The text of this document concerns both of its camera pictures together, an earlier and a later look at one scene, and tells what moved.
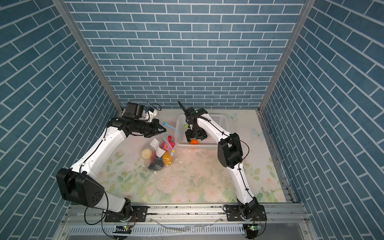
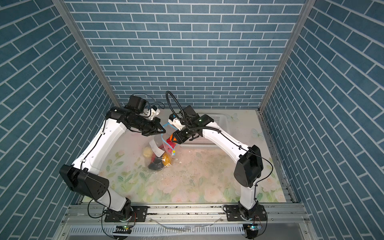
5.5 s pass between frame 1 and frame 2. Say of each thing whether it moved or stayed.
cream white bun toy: stayed
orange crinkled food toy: moved
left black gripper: stayed
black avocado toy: stayed
